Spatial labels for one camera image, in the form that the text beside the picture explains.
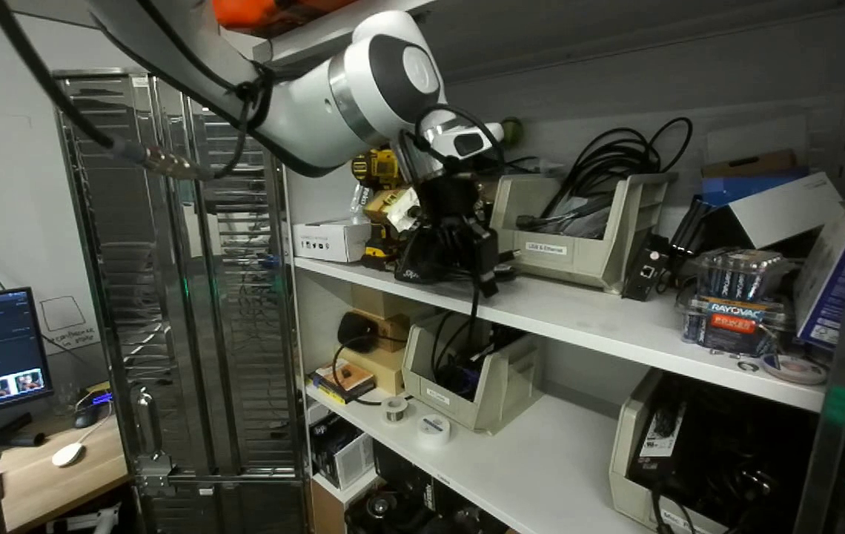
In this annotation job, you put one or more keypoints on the orange object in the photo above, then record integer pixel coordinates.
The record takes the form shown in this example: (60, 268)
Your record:
(243, 10)

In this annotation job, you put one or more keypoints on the white metal shelf unit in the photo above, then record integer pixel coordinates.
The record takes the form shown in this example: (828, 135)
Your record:
(588, 315)

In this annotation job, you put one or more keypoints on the small solder roll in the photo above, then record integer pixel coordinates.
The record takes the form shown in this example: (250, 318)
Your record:
(397, 406)

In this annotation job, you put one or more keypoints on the beige bin with adapters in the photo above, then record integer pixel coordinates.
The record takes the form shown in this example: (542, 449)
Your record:
(628, 446)

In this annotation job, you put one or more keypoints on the black upright device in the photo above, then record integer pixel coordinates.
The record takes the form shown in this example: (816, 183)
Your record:
(690, 226)

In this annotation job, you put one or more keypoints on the black computer mouse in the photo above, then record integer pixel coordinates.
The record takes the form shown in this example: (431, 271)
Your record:
(87, 415)

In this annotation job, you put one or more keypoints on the beige labelled storage bin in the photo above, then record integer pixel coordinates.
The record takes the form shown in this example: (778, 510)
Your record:
(557, 252)

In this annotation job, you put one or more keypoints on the tiny white box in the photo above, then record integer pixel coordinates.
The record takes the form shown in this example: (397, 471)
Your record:
(437, 424)

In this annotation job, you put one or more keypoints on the small orange black board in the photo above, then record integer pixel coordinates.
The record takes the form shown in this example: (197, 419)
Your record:
(342, 384)

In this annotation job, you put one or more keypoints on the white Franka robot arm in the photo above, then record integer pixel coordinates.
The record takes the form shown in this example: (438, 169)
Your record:
(379, 78)

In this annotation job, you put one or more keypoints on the yellow power drill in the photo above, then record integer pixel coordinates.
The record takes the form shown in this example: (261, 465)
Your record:
(375, 167)

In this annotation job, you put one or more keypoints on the open blue white box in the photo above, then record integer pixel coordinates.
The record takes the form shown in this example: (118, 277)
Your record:
(785, 210)

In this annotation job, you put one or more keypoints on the clear AA battery pack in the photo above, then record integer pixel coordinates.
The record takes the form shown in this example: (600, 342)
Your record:
(748, 271)

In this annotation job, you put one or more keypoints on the blue white product box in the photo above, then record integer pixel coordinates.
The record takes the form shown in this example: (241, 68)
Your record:
(824, 281)

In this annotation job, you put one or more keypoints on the wooden desk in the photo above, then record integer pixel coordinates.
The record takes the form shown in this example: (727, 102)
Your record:
(46, 483)

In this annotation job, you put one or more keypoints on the small white carton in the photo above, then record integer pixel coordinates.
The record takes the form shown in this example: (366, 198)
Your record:
(327, 241)

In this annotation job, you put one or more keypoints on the black adapter bundle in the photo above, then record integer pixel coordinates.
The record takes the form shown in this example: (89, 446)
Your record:
(735, 462)

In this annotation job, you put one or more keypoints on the flat tape roll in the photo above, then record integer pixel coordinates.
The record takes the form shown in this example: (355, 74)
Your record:
(796, 367)

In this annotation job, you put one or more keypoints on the green tennis ball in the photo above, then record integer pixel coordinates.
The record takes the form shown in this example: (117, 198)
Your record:
(510, 127)

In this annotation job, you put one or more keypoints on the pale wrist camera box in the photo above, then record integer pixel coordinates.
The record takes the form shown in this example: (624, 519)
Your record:
(397, 209)

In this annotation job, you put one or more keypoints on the flat brown cardboard box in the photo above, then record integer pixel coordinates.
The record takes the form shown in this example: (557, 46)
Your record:
(756, 164)

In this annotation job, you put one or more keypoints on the small tan cardboard box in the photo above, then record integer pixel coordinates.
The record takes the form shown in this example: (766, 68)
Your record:
(392, 356)

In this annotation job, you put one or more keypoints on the white paper sheet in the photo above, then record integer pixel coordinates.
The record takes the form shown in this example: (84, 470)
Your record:
(65, 315)

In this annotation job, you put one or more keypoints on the white computer mouse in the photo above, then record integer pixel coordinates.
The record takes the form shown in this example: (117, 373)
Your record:
(69, 453)

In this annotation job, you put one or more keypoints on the black round webcam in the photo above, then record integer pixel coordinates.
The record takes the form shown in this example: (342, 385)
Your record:
(355, 330)

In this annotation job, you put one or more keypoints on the black network adapter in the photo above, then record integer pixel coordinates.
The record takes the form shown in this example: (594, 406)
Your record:
(650, 268)

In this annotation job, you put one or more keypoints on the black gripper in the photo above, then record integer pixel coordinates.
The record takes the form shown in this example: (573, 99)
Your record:
(444, 232)

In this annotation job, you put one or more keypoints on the white vented open box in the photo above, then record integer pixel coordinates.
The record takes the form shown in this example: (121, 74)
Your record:
(354, 462)

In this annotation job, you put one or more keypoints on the black round lens device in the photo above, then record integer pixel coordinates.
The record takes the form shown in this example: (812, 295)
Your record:
(379, 505)

